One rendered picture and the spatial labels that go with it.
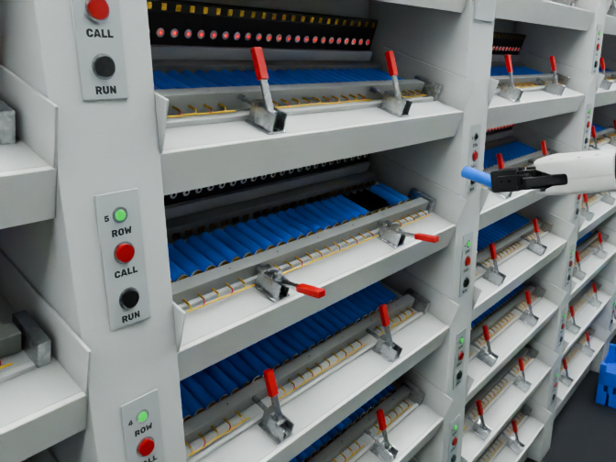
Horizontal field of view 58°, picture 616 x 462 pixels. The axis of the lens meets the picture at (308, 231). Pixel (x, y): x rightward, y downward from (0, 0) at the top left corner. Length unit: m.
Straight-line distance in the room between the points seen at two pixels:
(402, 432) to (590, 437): 1.18
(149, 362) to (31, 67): 0.28
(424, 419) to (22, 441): 0.81
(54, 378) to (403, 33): 0.79
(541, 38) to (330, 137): 1.08
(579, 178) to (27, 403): 0.66
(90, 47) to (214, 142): 0.15
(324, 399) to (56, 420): 0.42
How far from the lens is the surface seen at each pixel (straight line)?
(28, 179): 0.47
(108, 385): 0.55
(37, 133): 0.49
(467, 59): 0.99
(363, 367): 0.92
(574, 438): 2.19
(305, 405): 0.83
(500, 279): 1.30
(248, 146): 0.59
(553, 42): 1.68
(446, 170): 1.02
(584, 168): 0.78
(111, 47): 0.49
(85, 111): 0.48
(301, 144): 0.65
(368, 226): 0.87
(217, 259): 0.69
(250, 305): 0.66
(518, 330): 1.57
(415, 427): 1.14
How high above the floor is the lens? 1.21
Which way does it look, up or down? 16 degrees down
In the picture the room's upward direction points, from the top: 1 degrees counter-clockwise
